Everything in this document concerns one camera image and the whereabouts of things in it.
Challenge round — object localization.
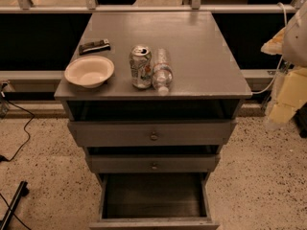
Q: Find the grey wooden drawer cabinet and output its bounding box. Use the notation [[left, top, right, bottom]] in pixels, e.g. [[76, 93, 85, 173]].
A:
[[54, 11, 253, 230]]

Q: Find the dark snack bar wrapper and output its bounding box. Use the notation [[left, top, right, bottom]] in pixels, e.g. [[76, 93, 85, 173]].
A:
[[79, 39, 111, 55]]

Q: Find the clear plastic water bottle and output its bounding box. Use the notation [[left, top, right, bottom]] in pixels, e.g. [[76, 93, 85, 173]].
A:
[[152, 48, 173, 96]]

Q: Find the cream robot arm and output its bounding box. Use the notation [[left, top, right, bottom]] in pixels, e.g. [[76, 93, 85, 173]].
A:
[[261, 2, 307, 125]]

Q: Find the top grey drawer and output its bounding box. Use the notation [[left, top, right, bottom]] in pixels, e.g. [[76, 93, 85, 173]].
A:
[[68, 120, 236, 147]]

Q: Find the aluminium soda can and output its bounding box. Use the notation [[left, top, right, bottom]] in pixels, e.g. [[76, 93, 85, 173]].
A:
[[129, 45, 152, 89]]

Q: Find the black floor cable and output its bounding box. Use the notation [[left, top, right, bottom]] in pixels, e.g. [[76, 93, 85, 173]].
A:
[[0, 91, 35, 163]]

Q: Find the bottom grey open drawer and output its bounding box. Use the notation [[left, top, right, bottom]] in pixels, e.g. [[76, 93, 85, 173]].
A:
[[89, 172, 219, 230]]

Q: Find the white paper bowl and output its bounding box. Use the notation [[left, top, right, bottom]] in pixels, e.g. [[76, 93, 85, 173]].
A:
[[64, 56, 114, 88]]

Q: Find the white cable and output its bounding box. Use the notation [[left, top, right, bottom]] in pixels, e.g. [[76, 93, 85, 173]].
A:
[[251, 2, 289, 96]]

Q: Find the black bar on floor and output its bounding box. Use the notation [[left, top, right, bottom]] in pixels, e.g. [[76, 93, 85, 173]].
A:
[[0, 181, 29, 230]]

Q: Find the middle grey drawer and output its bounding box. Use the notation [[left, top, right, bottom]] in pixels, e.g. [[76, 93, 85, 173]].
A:
[[85, 154, 220, 173]]

